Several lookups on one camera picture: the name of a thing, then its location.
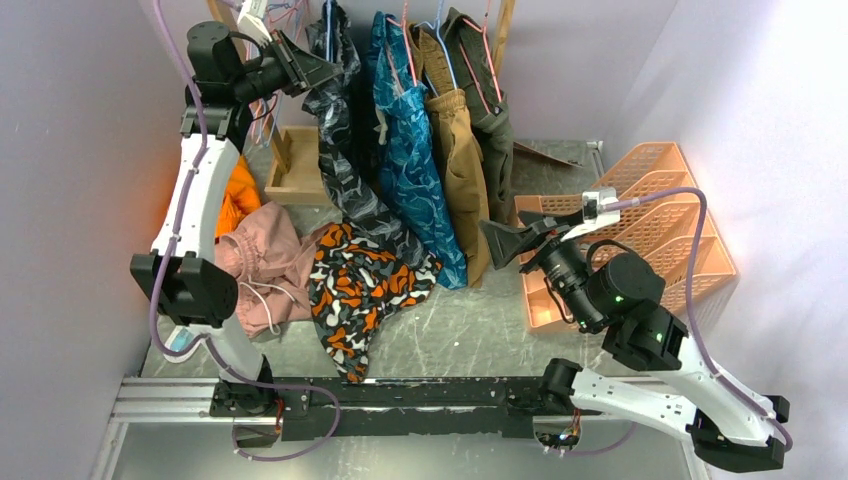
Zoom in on dark green hanging shorts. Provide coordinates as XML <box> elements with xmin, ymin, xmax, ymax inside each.
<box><xmin>440</xmin><ymin>7</ymin><xmax>514</xmax><ymax>224</ymax></box>

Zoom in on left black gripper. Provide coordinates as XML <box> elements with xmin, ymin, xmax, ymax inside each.
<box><xmin>232</xmin><ymin>28</ymin><xmax>343</xmax><ymax>104</ymax></box>

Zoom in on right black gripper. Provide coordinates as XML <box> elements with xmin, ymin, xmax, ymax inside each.
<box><xmin>477</xmin><ymin>209</ymin><xmax>602</xmax><ymax>331</ymax></box>

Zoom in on brown hanging shorts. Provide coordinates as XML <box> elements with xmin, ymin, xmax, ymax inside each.
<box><xmin>409</xmin><ymin>26</ymin><xmax>490</xmax><ymax>288</ymax></box>

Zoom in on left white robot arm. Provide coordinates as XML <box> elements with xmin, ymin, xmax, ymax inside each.
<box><xmin>130</xmin><ymin>21</ymin><xmax>342</xmax><ymax>416</ymax></box>

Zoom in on orange camouflage shorts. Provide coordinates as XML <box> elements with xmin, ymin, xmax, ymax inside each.
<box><xmin>309</xmin><ymin>223</ymin><xmax>442</xmax><ymax>383</ymax></box>

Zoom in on wooden clothes rack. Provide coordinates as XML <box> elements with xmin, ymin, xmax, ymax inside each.
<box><xmin>206</xmin><ymin>0</ymin><xmax>516</xmax><ymax>206</ymax></box>

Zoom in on dark leaf print shorts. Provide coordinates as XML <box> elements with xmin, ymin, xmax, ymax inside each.
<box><xmin>302</xmin><ymin>2</ymin><xmax>428</xmax><ymax>267</ymax></box>

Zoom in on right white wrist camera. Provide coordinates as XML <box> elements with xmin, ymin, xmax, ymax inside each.
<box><xmin>562</xmin><ymin>187</ymin><xmax>621</xmax><ymax>240</ymax></box>

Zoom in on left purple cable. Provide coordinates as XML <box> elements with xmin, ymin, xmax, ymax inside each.
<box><xmin>146</xmin><ymin>0</ymin><xmax>342</xmax><ymax>464</ymax></box>

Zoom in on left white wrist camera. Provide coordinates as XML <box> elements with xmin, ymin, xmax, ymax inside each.
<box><xmin>236</xmin><ymin>0</ymin><xmax>272</xmax><ymax>47</ymax></box>

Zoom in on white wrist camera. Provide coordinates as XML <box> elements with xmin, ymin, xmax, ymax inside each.
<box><xmin>236</xmin><ymin>0</ymin><xmax>272</xmax><ymax>47</ymax></box>
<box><xmin>562</xmin><ymin>187</ymin><xmax>621</xmax><ymax>240</ymax></box>

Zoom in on pink drawstring shorts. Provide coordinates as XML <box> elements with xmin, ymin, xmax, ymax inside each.
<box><xmin>215</xmin><ymin>203</ymin><xmax>329</xmax><ymax>338</ymax></box>

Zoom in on pink wire hanger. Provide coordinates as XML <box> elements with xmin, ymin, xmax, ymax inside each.
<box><xmin>384</xmin><ymin>0</ymin><xmax>419</xmax><ymax>87</ymax></box>

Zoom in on blue leaf print shorts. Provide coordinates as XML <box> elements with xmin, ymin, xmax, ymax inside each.
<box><xmin>366</xmin><ymin>11</ymin><xmax>467</xmax><ymax>290</ymax></box>

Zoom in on peach plastic file organizer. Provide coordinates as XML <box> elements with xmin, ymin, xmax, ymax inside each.
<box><xmin>522</xmin><ymin>142</ymin><xmax>737</xmax><ymax>334</ymax></box>

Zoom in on orange garment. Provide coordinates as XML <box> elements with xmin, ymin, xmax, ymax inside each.
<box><xmin>215</xmin><ymin>156</ymin><xmax>262</xmax><ymax>239</ymax></box>

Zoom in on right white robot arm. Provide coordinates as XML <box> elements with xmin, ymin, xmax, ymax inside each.
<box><xmin>480</xmin><ymin>212</ymin><xmax>789</xmax><ymax>473</ymax></box>

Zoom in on empty wire hangers bunch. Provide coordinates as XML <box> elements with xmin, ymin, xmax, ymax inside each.
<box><xmin>237</xmin><ymin>1</ymin><xmax>312</xmax><ymax>148</ymax></box>

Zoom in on light blue wire hanger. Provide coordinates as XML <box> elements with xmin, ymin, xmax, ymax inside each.
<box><xmin>324</xmin><ymin>0</ymin><xmax>335</xmax><ymax>63</ymax></box>

